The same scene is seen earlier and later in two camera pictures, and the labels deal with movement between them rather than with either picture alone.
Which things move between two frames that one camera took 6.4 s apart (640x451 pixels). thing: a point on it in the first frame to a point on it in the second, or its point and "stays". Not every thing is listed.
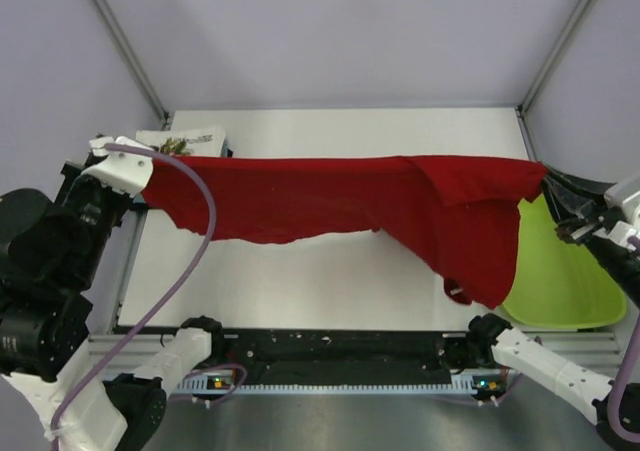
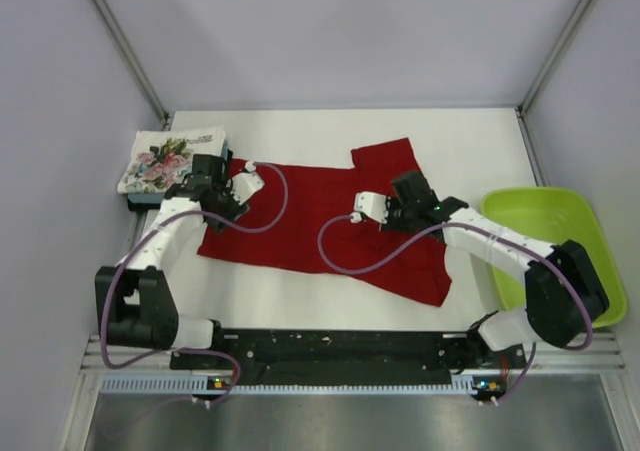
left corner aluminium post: [124, 45] stays
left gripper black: [73, 176] to [234, 211]
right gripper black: [571, 201] to [390, 225]
